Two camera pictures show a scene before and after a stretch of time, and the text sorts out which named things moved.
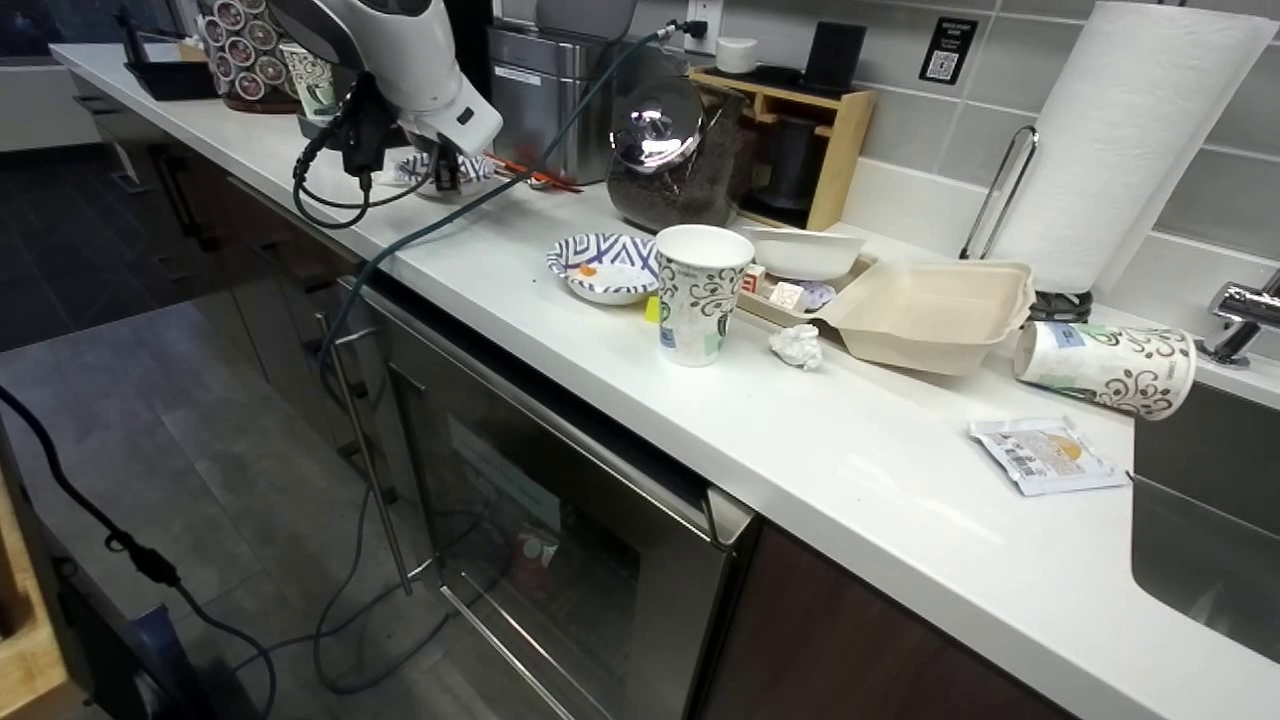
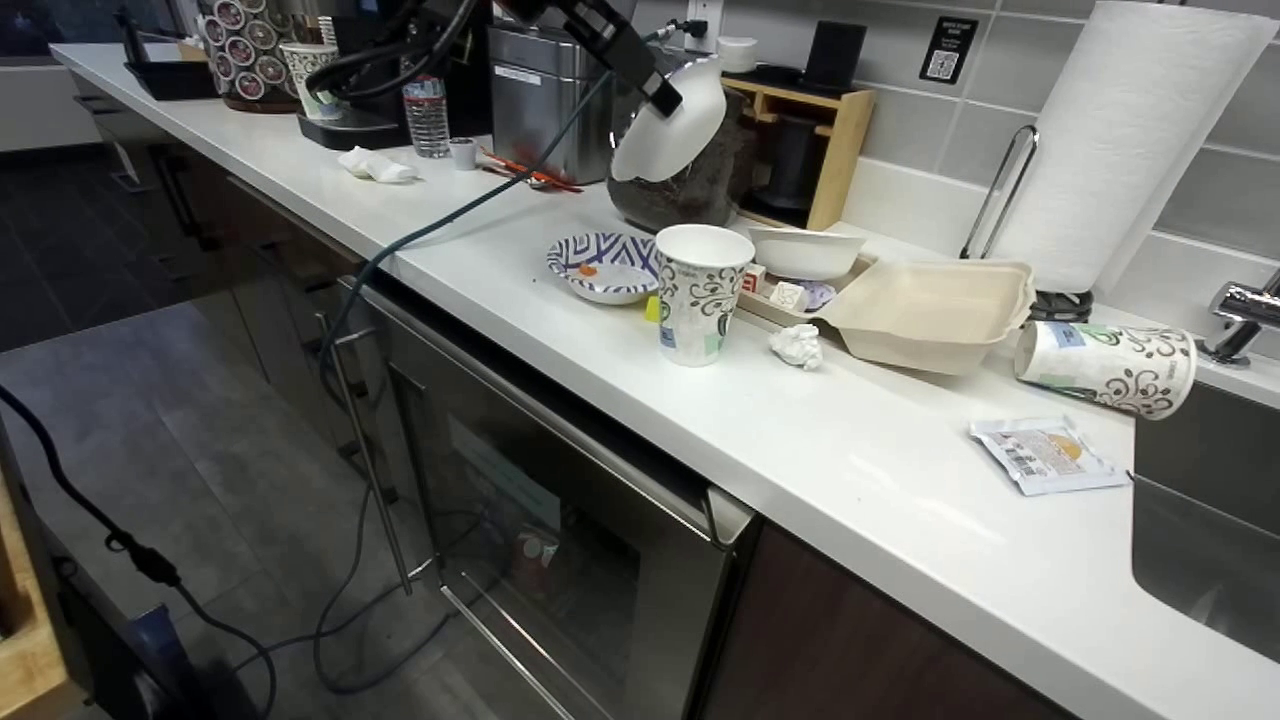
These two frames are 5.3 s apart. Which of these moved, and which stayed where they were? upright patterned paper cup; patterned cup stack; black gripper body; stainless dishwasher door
Moved: black gripper body
Stayed: patterned cup stack; stainless dishwasher door; upright patterned paper cup
